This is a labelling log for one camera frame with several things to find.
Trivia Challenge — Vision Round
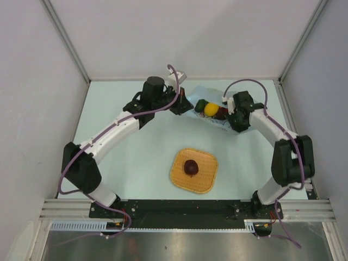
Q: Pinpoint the left slotted cable duct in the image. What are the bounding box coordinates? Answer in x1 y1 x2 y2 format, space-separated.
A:
51 221 123 232

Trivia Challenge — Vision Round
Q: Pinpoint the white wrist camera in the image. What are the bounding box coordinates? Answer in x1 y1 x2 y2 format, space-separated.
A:
222 96 236 115
167 70 187 88

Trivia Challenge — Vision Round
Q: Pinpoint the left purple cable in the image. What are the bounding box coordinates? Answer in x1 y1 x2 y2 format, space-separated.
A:
58 64 183 241

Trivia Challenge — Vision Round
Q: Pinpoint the right slotted cable duct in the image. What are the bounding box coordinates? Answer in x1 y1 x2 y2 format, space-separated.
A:
244 219 273 235

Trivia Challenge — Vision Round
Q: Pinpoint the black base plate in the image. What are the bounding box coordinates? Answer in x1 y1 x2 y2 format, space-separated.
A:
89 198 284 229

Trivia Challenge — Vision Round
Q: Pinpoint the fake strawberries cluster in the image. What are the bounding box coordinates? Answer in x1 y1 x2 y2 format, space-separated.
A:
215 107 228 120

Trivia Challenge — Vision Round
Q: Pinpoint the blue plastic bag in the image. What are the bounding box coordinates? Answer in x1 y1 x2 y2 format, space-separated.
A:
185 84 259 135

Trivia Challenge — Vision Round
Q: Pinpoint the slotted cable duct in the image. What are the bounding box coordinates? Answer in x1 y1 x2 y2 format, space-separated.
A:
244 219 273 235
51 221 123 232

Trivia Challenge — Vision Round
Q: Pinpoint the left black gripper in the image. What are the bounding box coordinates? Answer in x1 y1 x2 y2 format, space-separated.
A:
152 85 193 115

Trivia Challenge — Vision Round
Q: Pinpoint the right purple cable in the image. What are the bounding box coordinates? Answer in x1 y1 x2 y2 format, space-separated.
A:
223 78 302 249

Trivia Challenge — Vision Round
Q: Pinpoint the woven bamboo tray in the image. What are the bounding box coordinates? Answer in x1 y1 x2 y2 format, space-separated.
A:
170 148 219 194

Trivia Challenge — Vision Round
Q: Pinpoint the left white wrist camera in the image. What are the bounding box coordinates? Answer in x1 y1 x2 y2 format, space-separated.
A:
167 70 187 88

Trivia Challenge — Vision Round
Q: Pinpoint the purple cable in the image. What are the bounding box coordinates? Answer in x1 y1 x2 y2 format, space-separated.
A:
58 64 183 241
223 78 302 249

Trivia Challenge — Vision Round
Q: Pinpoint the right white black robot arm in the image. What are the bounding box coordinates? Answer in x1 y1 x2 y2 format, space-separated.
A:
222 91 315 218

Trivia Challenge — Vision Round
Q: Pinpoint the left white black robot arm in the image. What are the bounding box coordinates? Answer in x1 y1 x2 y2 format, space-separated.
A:
60 72 193 218

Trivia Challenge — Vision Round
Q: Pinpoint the green fake fruit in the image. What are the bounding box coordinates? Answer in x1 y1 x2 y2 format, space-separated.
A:
194 99 208 113

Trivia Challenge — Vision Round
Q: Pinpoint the yellow fake lemon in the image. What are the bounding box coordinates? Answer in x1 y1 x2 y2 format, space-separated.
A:
204 103 219 117

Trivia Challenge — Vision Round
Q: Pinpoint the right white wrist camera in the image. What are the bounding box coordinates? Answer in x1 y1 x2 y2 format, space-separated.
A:
222 96 236 115

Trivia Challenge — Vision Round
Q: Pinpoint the aluminium frame rail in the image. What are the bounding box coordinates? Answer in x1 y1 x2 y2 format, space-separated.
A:
39 198 335 222

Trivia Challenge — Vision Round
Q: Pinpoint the dark red fake fruit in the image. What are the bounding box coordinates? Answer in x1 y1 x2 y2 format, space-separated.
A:
184 159 199 176

